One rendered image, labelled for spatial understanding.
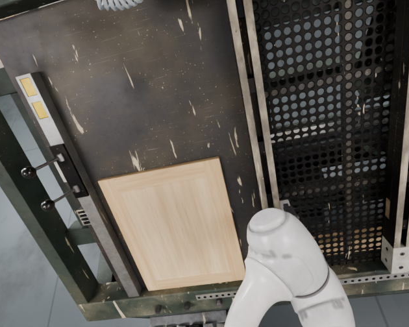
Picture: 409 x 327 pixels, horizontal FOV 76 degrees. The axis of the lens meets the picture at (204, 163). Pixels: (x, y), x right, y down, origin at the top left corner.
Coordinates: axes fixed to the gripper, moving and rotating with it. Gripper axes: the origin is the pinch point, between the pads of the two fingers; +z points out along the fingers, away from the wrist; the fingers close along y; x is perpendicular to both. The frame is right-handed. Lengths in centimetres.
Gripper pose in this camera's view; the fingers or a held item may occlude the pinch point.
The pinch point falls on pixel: (285, 207)
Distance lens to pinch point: 89.3
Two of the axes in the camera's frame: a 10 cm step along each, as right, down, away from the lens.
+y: -2.3, -8.8, -4.1
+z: 0.7, -4.3, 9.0
